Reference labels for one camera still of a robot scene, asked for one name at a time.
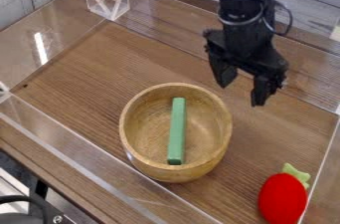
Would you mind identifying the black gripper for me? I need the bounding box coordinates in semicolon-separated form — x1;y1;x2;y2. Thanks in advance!
202;19;288;107

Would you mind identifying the red plush strawberry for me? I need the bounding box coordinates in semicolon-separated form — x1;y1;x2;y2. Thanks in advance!
257;162;310;224

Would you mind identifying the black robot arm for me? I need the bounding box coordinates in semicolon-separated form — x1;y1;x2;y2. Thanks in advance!
202;0;288;107

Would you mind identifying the green rectangular block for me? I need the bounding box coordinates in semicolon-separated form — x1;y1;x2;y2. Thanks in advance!
168;98;185;165

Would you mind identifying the wooden bowl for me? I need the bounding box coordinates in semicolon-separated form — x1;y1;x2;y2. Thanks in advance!
118;83;232;183

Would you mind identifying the clear acrylic corner bracket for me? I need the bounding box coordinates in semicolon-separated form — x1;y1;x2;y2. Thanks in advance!
85;0;130;21

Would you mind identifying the clear acrylic tray wall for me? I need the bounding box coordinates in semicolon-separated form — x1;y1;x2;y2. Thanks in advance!
0;91;216;224

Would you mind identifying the black cable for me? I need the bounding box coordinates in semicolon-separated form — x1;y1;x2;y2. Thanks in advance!
0;195;45;224

